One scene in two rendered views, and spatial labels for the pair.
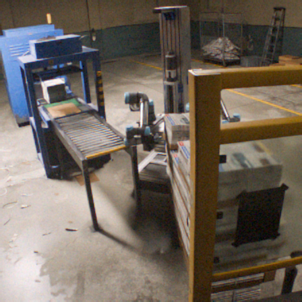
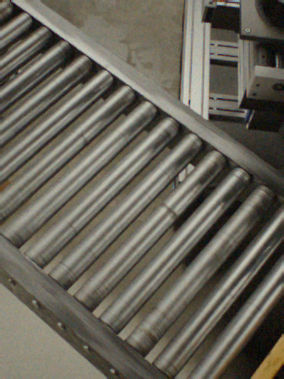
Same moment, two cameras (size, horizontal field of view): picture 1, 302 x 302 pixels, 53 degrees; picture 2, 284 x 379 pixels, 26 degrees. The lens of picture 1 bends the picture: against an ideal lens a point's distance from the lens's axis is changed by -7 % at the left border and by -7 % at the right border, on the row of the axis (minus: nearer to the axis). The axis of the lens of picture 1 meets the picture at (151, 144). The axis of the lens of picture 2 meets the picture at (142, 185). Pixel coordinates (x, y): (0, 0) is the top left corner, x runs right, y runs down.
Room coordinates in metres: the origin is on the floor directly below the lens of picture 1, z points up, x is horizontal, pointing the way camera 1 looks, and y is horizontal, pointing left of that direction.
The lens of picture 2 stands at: (2.51, 0.87, 1.91)
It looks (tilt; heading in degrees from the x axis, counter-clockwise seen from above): 60 degrees down; 328
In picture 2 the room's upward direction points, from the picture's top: 11 degrees clockwise
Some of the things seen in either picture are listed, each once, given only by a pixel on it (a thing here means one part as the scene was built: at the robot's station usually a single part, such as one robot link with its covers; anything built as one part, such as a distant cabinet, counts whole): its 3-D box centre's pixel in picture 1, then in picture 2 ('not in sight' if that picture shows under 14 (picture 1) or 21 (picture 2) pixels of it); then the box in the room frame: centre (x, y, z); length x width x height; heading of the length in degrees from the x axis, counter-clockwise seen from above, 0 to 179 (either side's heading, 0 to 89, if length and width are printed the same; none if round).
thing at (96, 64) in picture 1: (101, 107); not in sight; (4.08, 0.63, 0.77); 0.09 x 0.09 x 1.55; 27
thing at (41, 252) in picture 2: (92, 137); (106, 189); (3.07, 0.60, 0.77); 0.47 x 0.05 x 0.05; 117
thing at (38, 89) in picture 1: (48, 94); not in sight; (5.16, 1.67, 0.75); 1.53 x 0.64 x 0.10; 27
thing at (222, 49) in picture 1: (220, 38); not in sight; (10.54, -2.50, 0.85); 1.21 x 0.83 x 1.71; 27
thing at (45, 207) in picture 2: (90, 135); (84, 171); (3.13, 0.63, 0.77); 0.47 x 0.05 x 0.05; 117
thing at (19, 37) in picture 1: (34, 65); not in sight; (6.59, 2.35, 1.04); 1.51 x 1.30 x 2.07; 27
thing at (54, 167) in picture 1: (69, 135); not in sight; (4.15, 1.15, 0.38); 0.94 x 0.69 x 0.63; 117
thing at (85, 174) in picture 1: (90, 201); not in sight; (2.56, 0.62, 0.34); 0.06 x 0.06 x 0.68; 27
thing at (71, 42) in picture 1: (55, 46); not in sight; (4.15, 1.15, 1.65); 0.60 x 0.45 x 0.20; 117
